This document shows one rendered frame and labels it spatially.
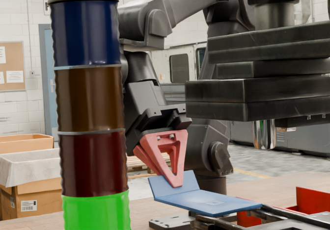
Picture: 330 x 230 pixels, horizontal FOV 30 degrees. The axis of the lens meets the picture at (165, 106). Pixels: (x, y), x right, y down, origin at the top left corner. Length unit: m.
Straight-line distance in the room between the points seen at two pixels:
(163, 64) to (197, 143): 10.67
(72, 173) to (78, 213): 0.02
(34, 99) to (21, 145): 6.97
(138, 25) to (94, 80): 0.55
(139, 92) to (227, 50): 0.27
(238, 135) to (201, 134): 8.34
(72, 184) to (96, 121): 0.04
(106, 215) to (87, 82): 0.07
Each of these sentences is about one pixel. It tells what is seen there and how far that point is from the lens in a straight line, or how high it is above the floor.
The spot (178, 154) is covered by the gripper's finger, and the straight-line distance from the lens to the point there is 0.84.
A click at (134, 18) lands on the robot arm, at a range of 0.88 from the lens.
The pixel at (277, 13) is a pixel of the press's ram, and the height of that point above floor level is 1.20.
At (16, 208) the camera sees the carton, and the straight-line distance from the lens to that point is 4.08.
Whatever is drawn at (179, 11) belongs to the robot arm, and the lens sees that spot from 0.95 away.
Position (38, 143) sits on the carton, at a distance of 4.68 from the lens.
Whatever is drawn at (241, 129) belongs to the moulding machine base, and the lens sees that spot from 9.24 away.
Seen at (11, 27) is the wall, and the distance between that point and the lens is 11.57.
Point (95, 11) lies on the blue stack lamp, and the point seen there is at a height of 1.18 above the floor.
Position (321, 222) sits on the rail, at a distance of 0.66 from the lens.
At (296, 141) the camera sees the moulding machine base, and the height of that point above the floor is 0.19.
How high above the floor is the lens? 1.15
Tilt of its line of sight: 3 degrees down
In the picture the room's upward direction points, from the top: 3 degrees counter-clockwise
